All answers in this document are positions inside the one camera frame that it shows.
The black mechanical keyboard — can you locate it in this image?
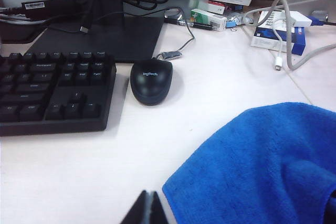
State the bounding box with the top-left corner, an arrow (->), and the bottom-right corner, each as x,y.
0,50 -> 118,137

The thick grey looped cable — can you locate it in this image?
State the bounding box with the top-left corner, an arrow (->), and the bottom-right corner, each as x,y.
243,0 -> 336,70

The white adapter box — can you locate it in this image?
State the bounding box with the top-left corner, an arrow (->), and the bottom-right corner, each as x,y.
272,10 -> 313,28

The white flat cable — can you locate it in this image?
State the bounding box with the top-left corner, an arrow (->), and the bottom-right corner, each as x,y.
0,6 -> 48,24

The black monitor with square stand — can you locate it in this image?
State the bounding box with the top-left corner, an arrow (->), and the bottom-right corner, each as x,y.
25,0 -> 165,63

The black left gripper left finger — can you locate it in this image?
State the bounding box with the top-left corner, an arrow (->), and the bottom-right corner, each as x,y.
119,190 -> 151,224

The black flat device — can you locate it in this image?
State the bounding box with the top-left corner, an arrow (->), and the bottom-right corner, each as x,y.
0,19 -> 49,44

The black cable with flat plug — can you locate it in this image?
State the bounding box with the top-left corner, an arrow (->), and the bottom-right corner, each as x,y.
80,0 -> 102,36

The blue microfibre rag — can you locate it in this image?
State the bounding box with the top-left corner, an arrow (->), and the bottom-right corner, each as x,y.
162,101 -> 336,224

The black cable with blue plug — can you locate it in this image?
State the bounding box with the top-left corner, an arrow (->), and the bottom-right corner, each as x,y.
311,11 -> 336,27

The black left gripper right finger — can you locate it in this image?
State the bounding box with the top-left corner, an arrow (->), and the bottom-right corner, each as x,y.
150,191 -> 169,224

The black Logitech mouse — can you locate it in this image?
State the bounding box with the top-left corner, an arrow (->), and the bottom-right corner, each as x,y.
130,60 -> 174,106

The black power brick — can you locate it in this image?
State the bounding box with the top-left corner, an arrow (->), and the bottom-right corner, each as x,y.
20,0 -> 85,19

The silver USB dongle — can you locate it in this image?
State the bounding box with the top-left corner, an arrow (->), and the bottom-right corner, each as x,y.
157,50 -> 183,61

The black pen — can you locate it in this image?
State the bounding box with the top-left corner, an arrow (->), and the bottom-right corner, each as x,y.
164,17 -> 215,31

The blue and white carton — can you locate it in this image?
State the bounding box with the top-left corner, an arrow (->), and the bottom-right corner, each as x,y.
250,10 -> 308,56

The white cable with small plug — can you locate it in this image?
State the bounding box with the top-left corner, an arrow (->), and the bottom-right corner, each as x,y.
269,10 -> 284,72

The red and white box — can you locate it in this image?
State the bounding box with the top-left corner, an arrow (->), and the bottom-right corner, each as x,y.
207,1 -> 226,15

